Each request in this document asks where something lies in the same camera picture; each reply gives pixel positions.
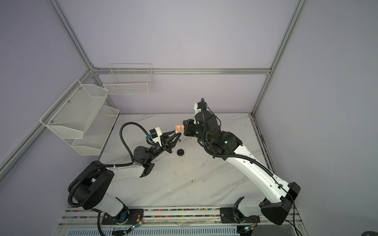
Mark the upper white mesh shelf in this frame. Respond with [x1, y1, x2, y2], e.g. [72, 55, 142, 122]
[39, 80, 108, 139]

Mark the white mesh shelf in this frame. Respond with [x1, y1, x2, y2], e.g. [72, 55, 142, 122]
[39, 80, 108, 139]
[71, 106, 119, 156]

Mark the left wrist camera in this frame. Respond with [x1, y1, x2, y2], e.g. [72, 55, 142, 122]
[147, 127, 162, 147]

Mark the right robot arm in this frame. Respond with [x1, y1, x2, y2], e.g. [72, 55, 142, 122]
[183, 99, 301, 225]

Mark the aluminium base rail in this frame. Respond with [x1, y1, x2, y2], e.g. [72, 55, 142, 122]
[54, 206, 308, 236]

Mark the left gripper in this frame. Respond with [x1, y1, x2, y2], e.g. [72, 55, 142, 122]
[148, 130, 181, 163]

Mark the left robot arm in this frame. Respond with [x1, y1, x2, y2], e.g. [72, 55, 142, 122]
[68, 122, 184, 224]

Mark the aluminium frame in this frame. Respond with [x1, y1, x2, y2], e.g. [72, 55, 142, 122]
[1, 1, 308, 184]

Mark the white wire basket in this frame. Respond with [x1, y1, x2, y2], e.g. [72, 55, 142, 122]
[103, 64, 154, 95]

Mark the black earbud charging case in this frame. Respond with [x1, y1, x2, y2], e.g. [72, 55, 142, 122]
[177, 149, 185, 156]

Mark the lower white mesh shelf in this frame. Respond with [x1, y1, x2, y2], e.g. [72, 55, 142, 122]
[71, 106, 119, 156]

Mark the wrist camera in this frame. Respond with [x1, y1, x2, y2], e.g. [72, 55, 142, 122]
[194, 102, 202, 122]
[147, 127, 162, 147]

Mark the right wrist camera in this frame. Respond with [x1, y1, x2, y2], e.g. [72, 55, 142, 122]
[194, 102, 202, 122]

